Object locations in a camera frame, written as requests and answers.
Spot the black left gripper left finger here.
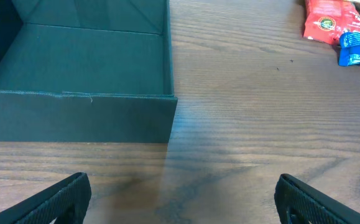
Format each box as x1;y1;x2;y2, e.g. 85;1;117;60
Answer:
0;172;91;224

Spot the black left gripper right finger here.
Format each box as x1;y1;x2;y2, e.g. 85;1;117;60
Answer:
274;174;360;224

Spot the blue Oreo cookie pack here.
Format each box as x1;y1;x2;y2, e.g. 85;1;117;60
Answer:
338;32;360;67

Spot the red snack bag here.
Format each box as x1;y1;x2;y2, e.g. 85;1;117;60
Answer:
303;0;360;45

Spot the dark green open box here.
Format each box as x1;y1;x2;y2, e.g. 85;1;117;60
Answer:
0;0;177;143

